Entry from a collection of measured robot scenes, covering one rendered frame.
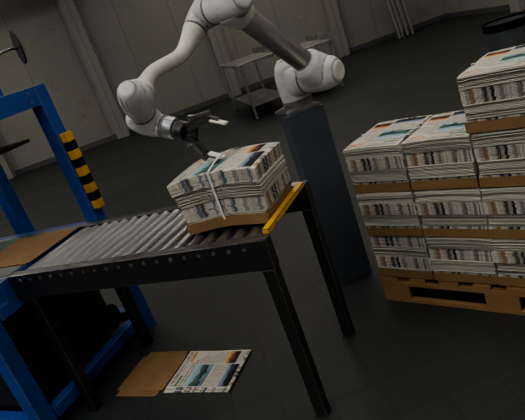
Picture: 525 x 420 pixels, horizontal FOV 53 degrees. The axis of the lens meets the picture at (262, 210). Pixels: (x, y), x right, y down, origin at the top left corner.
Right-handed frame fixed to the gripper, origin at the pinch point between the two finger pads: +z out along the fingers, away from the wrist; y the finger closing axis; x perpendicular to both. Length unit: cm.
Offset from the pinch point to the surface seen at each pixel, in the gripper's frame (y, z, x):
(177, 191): 19.0, -12.1, 14.3
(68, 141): 39, -107, -40
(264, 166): 4.5, 19.2, 5.2
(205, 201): 20.3, -0.1, 14.1
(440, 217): 31, 87, -40
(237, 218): 24.0, 13.6, 14.3
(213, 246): 30.1, 9.8, 26.9
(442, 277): 61, 95, -41
